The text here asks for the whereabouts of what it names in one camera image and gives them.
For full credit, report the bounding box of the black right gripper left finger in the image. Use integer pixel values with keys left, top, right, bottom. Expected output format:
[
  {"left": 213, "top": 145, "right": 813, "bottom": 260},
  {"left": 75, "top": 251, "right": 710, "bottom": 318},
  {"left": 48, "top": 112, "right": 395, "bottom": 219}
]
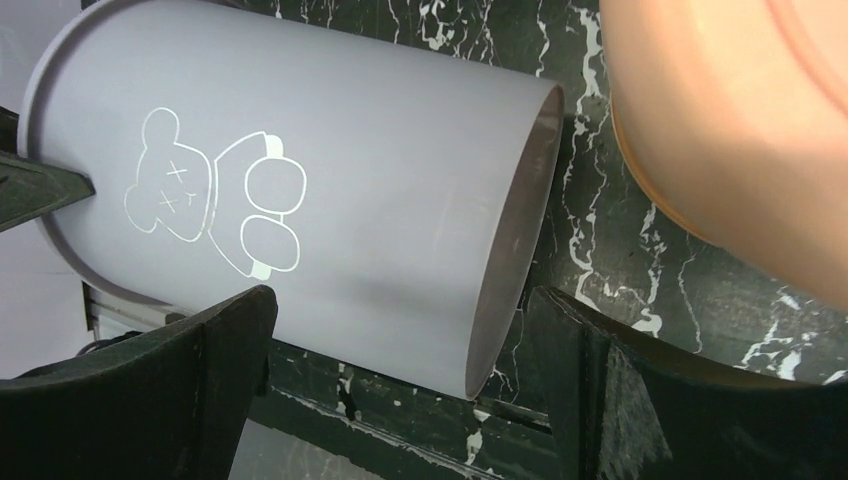
[{"left": 1, "top": 285, "right": 278, "bottom": 479}]

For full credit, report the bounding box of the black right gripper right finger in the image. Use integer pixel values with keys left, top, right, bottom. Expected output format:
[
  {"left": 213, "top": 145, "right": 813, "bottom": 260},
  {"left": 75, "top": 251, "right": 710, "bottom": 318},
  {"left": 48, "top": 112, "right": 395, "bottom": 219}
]
[{"left": 527, "top": 287, "right": 847, "bottom": 479}]

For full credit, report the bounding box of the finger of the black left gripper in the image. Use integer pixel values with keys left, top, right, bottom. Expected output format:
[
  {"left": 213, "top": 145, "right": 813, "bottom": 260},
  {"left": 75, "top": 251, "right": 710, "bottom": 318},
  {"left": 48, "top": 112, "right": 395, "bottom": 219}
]
[{"left": 1, "top": 107, "right": 95, "bottom": 232}]

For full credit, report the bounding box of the grey plastic bucket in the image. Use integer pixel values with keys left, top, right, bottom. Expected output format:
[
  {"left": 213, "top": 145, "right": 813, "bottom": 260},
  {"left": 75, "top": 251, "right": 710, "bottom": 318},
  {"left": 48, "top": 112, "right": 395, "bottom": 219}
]
[{"left": 18, "top": 1, "right": 565, "bottom": 399}]

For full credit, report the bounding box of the orange plastic bucket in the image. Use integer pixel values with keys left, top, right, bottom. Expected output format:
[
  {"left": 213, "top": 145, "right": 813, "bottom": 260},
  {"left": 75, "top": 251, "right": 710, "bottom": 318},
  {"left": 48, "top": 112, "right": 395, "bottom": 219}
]
[{"left": 600, "top": 1, "right": 847, "bottom": 309}]

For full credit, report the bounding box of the black front mounting rail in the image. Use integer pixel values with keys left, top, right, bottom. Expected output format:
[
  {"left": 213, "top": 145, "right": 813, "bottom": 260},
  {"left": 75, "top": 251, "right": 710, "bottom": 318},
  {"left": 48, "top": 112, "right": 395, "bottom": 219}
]
[{"left": 233, "top": 312, "right": 560, "bottom": 479}]

